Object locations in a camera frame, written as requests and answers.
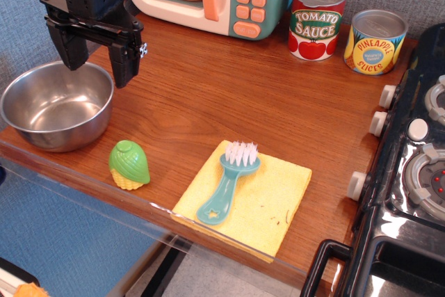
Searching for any pineapple slices can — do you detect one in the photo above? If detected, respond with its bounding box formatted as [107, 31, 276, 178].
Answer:
[343, 9, 408, 76]

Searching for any tomato sauce can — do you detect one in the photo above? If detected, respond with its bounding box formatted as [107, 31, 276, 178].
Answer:
[288, 0, 346, 61]

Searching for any orange fuzzy object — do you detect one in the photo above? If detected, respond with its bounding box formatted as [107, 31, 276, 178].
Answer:
[13, 282, 49, 297]

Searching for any teal dish brush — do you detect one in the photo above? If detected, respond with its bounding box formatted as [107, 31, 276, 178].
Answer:
[196, 141, 261, 225]

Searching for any green yellow toy corn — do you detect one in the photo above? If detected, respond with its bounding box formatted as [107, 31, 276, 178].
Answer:
[108, 140, 151, 191]

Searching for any white stove knob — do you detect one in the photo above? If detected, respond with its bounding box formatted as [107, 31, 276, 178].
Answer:
[379, 85, 397, 109]
[369, 111, 387, 137]
[347, 171, 367, 202]

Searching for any grey stove burner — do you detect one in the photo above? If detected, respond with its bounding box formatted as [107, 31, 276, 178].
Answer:
[424, 75, 445, 125]
[404, 143, 444, 221]

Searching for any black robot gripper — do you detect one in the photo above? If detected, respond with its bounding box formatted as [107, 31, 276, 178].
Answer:
[40, 0, 147, 88]

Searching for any black oven door handle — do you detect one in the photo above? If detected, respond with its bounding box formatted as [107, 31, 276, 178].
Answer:
[300, 239, 352, 297]

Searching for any stainless steel bowl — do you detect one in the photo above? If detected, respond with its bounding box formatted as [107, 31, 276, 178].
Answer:
[1, 61, 114, 152]

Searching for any white round stove button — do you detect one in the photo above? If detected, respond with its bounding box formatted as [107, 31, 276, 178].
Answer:
[407, 118, 428, 141]

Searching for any yellow cloth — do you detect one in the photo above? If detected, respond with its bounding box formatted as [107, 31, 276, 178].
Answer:
[171, 140, 312, 263]

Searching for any black toy stove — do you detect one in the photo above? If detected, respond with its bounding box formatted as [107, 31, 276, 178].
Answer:
[328, 24, 444, 296]

